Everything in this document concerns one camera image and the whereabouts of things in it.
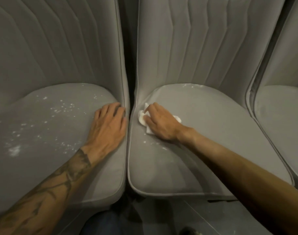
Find person's right hand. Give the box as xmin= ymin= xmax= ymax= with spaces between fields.
xmin=143 ymin=102 xmax=196 ymax=145

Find person's left hand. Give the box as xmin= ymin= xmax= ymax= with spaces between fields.
xmin=80 ymin=102 xmax=128 ymax=162

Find white cleaning cloth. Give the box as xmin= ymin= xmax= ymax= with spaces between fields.
xmin=138 ymin=102 xmax=182 ymax=135

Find grey padded chair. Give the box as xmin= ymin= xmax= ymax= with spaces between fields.
xmin=127 ymin=0 xmax=295 ymax=201
xmin=0 ymin=0 xmax=130 ymax=218
xmin=245 ymin=0 xmax=298 ymax=193

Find person's left forearm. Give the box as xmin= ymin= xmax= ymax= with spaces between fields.
xmin=0 ymin=148 xmax=100 ymax=235

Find person's right forearm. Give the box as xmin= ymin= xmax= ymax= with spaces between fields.
xmin=181 ymin=128 xmax=298 ymax=235

